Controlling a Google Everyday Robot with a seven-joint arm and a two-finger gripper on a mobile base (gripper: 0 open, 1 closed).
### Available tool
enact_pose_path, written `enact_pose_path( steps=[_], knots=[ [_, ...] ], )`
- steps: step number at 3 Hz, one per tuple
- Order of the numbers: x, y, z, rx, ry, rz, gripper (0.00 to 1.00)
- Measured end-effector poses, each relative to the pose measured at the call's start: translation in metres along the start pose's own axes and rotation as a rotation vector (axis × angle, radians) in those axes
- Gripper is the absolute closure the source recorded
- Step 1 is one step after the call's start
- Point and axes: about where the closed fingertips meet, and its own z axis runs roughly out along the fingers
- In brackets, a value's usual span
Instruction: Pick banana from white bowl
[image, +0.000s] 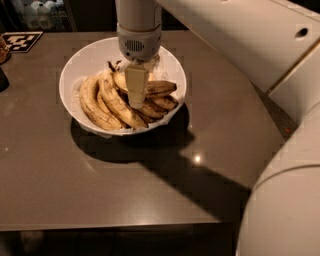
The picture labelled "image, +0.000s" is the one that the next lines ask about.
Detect white bowl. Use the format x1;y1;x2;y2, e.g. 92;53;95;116
59;37;187;138

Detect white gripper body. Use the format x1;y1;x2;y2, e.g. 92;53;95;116
117;25;162;63

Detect plastic jugs in background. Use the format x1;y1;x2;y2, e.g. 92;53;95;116
17;0;71;32

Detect right small banana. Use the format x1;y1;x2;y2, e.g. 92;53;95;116
151;96;178;111

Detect lower middle banana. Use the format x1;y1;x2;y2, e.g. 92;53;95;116
135;100;167;119

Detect banana with blue sticker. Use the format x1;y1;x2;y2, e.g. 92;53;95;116
108;61;177;98

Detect long middle banana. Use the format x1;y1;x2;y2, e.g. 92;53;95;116
98;72;148;129

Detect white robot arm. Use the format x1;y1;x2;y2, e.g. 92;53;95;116
116;0;320;256

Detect brown object at left edge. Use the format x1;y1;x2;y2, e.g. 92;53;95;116
0;37;11;64

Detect black white fiducial marker card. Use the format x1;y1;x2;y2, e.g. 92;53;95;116
2;31;43;53

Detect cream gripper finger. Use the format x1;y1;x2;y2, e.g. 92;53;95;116
125;62;149;109

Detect thin inner left banana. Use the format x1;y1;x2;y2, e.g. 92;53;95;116
97;92;127;128

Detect outer left banana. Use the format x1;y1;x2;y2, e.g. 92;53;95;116
79;76;123;131

